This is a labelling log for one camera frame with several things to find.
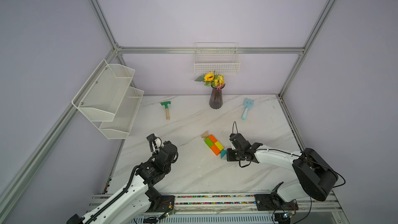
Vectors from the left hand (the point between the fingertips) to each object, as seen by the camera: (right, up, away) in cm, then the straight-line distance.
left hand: (167, 143), depth 80 cm
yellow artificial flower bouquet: (+24, +37, +16) cm, 46 cm away
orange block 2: (+26, -7, +10) cm, 29 cm away
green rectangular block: (+22, -3, +15) cm, 27 cm away
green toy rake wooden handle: (-7, +16, +29) cm, 34 cm away
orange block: (+25, 0, +15) cm, 29 cm away
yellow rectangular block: (+29, -4, +11) cm, 31 cm away
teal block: (+30, -8, +9) cm, 33 cm away
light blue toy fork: (+53, +22, +34) cm, 67 cm away
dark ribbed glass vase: (+28, +25, +28) cm, 47 cm away
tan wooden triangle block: (+20, +2, +17) cm, 26 cm away
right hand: (+34, -10, +10) cm, 37 cm away
